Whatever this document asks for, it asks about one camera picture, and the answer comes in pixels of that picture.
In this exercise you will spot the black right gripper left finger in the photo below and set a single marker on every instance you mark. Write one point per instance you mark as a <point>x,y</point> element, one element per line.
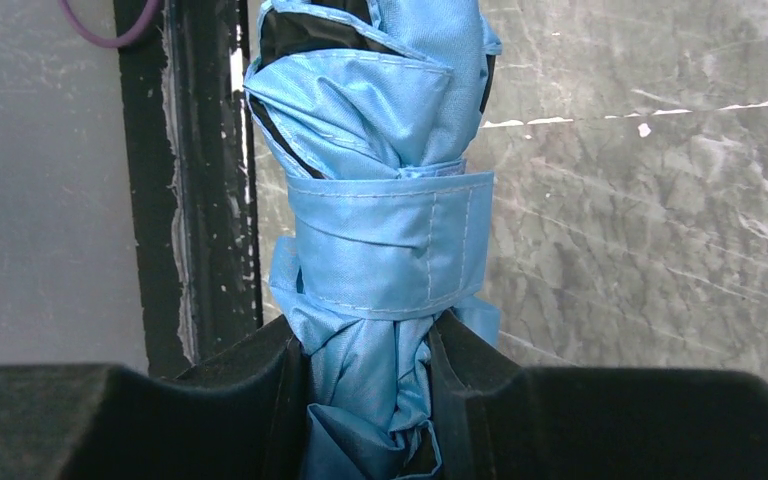
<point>238,415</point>

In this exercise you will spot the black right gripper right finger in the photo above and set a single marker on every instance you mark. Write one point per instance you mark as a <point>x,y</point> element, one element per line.
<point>495,419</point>

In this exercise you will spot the light blue folding umbrella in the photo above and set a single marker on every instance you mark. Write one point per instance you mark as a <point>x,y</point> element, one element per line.
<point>369,107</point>

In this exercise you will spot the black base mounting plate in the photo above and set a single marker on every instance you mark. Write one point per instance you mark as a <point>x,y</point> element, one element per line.
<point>190,149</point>

